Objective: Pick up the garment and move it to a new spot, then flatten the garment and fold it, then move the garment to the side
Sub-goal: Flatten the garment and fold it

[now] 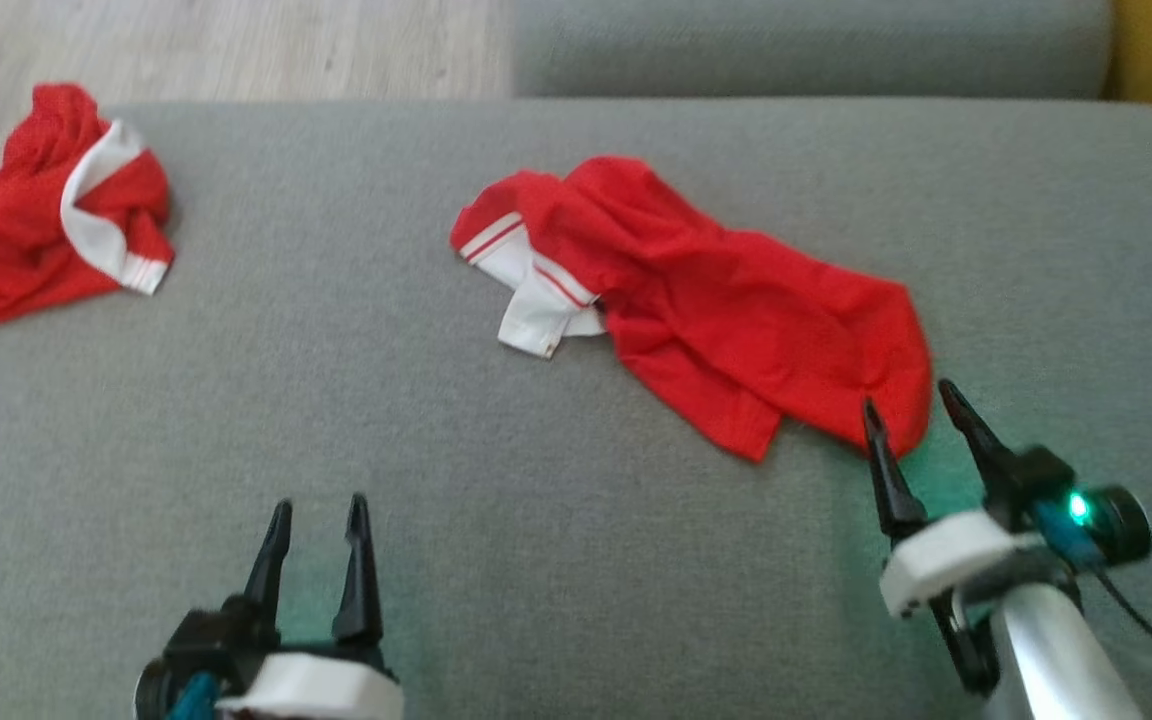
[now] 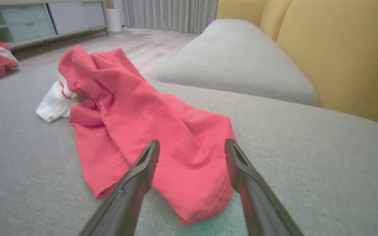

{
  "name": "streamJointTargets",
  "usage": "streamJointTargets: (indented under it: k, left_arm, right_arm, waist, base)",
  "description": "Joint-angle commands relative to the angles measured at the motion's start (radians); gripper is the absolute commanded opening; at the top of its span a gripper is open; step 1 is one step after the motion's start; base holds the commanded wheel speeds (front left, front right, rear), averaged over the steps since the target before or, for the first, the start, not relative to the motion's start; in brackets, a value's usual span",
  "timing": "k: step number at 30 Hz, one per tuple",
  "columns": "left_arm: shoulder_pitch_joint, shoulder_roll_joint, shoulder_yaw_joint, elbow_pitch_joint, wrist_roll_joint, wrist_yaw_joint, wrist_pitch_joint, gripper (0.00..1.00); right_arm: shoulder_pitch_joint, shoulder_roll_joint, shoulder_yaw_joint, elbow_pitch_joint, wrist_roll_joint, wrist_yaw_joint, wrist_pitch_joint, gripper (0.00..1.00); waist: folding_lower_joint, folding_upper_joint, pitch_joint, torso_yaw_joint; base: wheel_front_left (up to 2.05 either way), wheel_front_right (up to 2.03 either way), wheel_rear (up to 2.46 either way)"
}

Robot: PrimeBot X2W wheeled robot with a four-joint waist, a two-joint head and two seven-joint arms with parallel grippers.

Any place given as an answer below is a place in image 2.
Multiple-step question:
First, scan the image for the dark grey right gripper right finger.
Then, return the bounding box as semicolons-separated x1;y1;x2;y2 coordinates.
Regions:
224;138;304;236

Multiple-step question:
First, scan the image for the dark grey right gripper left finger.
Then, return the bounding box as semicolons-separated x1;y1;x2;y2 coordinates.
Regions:
78;140;160;236

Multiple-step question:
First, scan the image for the red white basketball jersey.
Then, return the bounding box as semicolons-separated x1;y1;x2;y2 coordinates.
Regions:
36;45;236;226

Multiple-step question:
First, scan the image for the large grey sofa chaise seat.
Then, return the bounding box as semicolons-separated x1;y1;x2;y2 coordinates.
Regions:
0;59;378;236

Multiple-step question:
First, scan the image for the long grey sofa seat cushion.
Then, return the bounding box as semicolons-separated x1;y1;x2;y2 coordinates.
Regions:
156;29;318;107

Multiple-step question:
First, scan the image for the large yellow sofa back cushion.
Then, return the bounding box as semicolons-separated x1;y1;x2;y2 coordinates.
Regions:
277;0;378;131

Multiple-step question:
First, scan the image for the short grey sofa seat cushion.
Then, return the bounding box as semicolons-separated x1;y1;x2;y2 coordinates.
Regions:
204;19;263;36

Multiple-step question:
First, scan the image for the white ribbed cylinder appliance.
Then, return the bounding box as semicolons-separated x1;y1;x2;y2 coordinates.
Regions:
105;9;122;33

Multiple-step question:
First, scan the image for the medium yellow sofa back cushion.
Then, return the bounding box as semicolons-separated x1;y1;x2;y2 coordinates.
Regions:
260;0;293;42

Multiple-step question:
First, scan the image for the grey pleated curtain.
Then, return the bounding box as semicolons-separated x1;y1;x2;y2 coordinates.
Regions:
121;0;219;34

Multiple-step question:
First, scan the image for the small yellow sofa back cushion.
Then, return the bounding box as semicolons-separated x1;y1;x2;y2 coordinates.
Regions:
216;0;269;27

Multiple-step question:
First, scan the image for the low cabinet with pale drawers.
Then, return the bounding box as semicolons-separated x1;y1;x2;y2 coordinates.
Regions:
0;0;108;50

